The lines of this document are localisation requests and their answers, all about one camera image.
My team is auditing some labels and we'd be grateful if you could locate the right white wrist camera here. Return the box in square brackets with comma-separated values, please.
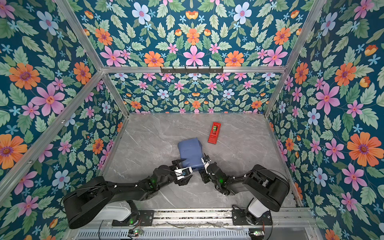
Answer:
[202, 155, 211, 170]

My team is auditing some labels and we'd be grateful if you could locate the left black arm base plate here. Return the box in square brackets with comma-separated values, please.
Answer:
[112, 210, 155, 227]

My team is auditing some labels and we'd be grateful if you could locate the aluminium front mounting rail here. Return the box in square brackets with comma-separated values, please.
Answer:
[67, 207, 316, 229]

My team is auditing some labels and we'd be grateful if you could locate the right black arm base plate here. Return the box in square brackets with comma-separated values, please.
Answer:
[232, 207, 273, 226]

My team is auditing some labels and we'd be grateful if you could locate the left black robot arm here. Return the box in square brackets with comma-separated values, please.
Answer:
[62, 160, 193, 229]

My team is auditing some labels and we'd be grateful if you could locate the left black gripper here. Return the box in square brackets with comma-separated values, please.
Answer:
[157, 159, 195, 192]

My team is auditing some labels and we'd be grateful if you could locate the red tape dispenser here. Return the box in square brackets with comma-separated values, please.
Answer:
[208, 122, 221, 145]

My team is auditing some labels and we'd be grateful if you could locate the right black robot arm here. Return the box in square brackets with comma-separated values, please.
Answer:
[199, 163, 290, 225]

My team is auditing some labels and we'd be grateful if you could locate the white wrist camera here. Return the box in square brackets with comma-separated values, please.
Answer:
[174, 167, 193, 179]
[202, 155, 211, 170]

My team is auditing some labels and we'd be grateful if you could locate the light blue wrapping paper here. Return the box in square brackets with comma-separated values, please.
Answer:
[178, 138, 204, 170]

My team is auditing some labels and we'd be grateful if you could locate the white ventilation grille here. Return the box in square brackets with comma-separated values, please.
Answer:
[76, 229, 251, 240]

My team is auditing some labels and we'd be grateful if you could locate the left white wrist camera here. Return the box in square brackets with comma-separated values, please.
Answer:
[174, 167, 193, 179]

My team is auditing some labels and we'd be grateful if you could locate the black hook rail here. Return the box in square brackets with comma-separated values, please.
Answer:
[160, 67, 224, 74]

